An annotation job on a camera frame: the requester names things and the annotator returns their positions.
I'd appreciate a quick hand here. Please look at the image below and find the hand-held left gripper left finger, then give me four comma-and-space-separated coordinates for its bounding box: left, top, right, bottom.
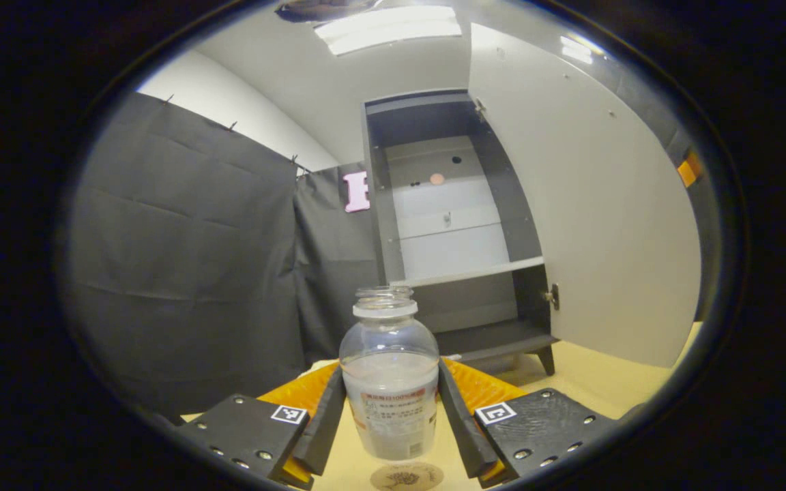
175, 361, 347, 490

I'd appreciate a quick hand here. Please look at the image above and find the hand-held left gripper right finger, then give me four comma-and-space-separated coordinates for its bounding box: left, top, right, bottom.
437, 358, 619, 488

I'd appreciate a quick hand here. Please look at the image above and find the round wooden coaster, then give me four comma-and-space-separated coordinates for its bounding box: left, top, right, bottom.
370, 462, 445, 491

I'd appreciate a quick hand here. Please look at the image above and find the grey cabinet door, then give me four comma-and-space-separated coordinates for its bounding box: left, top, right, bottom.
468, 23, 702, 369

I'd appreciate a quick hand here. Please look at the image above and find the dark grey cabinet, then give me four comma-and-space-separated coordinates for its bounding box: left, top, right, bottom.
362, 89, 561, 376

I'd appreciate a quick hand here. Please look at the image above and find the grey cabinet shelf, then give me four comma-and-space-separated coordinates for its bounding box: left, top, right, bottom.
390, 256, 546, 288

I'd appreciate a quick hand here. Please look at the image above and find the black backdrop cloth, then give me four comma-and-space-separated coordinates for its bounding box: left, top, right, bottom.
65, 92, 383, 418

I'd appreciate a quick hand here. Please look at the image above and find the large ceiling light panel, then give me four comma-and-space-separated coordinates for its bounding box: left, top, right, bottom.
314, 5, 463, 57

